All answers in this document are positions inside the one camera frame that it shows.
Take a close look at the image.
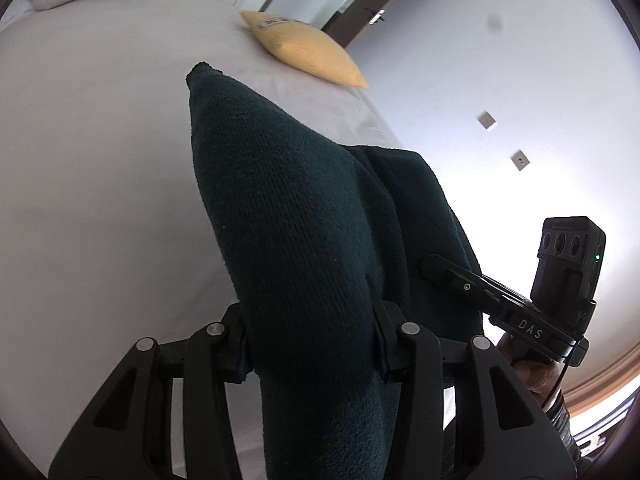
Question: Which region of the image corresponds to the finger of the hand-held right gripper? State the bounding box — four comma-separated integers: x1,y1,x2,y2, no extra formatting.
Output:
420,254,532,321

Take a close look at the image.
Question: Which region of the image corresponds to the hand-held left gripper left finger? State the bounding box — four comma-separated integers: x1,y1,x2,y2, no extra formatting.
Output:
48,302,251,480

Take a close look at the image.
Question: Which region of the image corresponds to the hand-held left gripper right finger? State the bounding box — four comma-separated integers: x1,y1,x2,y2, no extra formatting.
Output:
367,275,577,480

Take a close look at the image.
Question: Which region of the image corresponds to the dark green knit sweater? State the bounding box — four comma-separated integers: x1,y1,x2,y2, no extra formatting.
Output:
186,61,485,480

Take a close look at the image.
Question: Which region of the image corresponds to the person's right hand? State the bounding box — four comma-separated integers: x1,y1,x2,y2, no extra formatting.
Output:
497,332,569,398

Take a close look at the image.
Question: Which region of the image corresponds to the yellow pillow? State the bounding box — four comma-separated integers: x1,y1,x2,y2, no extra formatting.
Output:
239,10,371,90

